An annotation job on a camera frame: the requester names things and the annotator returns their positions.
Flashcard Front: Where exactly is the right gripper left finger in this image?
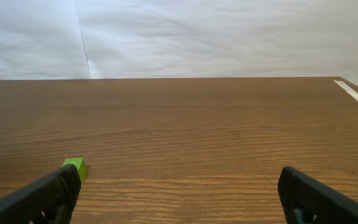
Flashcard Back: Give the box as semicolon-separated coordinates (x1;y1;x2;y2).
0;164;82;224

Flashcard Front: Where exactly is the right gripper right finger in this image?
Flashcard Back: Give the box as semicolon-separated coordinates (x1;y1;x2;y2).
277;166;358;224

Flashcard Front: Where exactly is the green cube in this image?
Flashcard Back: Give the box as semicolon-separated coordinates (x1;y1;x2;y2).
62;157;88;183

